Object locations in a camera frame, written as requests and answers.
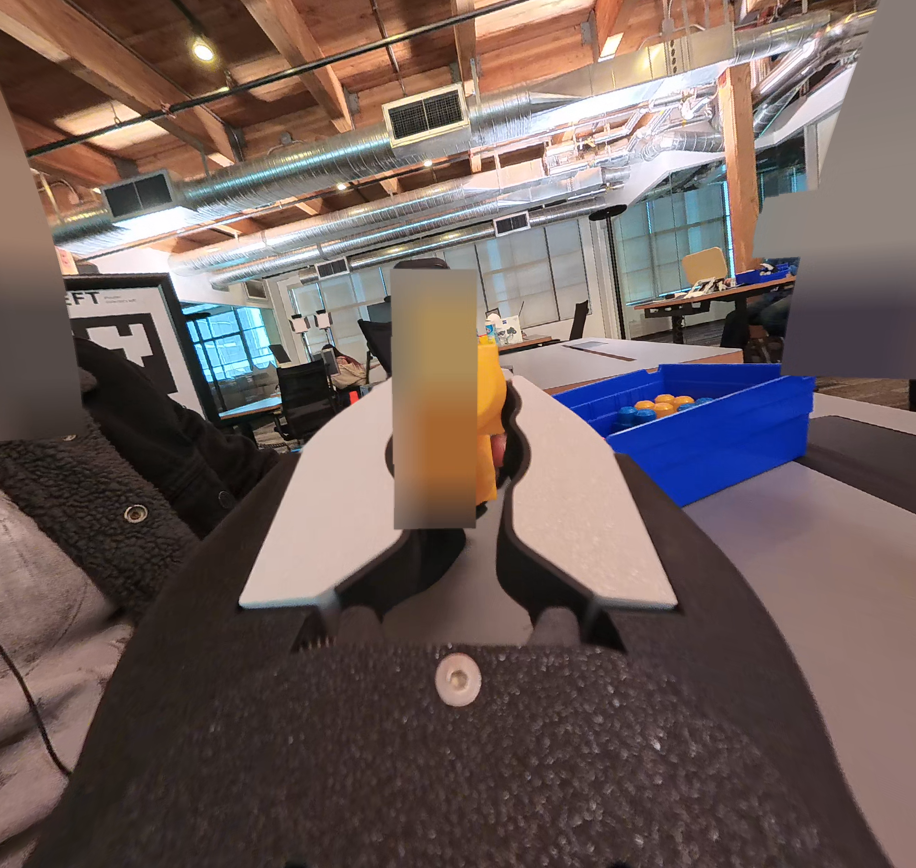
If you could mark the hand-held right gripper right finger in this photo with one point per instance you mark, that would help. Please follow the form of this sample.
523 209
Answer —
587 524

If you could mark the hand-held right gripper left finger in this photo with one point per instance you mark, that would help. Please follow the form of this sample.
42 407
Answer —
329 517

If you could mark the pile of colourful mega blocks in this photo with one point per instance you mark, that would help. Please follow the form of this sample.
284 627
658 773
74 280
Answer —
665 406

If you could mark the orange two-stud mega block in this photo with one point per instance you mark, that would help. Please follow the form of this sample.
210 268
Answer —
488 396

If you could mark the blue plastic bin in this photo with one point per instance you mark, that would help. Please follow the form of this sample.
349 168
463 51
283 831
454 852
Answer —
762 275
715 453

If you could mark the person's left forearm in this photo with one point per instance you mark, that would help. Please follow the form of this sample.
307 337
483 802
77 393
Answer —
179 439

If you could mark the person's left hand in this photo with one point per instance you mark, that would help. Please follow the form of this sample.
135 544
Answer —
499 451

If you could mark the white ceiling air vent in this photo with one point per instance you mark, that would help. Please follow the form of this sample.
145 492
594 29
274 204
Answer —
139 194
331 268
512 224
426 115

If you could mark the black tilted panel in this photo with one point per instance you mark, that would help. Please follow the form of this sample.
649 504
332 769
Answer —
376 346

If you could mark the white carton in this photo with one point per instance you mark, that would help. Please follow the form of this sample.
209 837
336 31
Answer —
509 329

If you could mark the wood-edged office desk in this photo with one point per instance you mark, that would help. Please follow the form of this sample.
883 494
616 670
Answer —
715 301
529 341
608 356
250 406

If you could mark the black floor lamp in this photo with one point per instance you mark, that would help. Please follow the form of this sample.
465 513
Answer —
617 274

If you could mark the black fleece jacket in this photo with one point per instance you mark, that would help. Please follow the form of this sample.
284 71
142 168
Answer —
79 510

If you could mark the black-framed marker board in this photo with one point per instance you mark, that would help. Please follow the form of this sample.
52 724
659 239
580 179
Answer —
143 296

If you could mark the grey hooded sweatshirt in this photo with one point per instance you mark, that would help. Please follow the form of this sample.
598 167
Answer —
43 668

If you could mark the silver ceiling air duct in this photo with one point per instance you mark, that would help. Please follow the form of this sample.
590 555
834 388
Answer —
544 92

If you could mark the wooden support post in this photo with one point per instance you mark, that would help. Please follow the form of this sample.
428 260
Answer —
741 167

